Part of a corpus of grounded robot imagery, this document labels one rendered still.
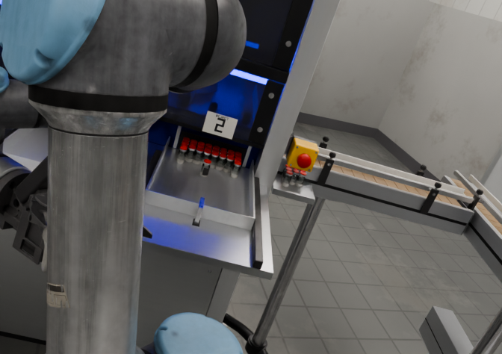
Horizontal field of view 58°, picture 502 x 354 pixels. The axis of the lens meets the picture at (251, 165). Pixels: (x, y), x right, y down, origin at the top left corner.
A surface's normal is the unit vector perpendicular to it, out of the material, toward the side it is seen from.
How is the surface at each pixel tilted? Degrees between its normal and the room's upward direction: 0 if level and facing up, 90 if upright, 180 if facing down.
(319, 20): 90
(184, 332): 7
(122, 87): 76
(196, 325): 7
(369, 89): 90
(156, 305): 90
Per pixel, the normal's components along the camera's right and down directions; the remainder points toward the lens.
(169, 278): 0.00, 0.42
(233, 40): 0.81, 0.40
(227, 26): 0.78, 0.23
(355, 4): 0.25, 0.47
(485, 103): -0.92, -0.15
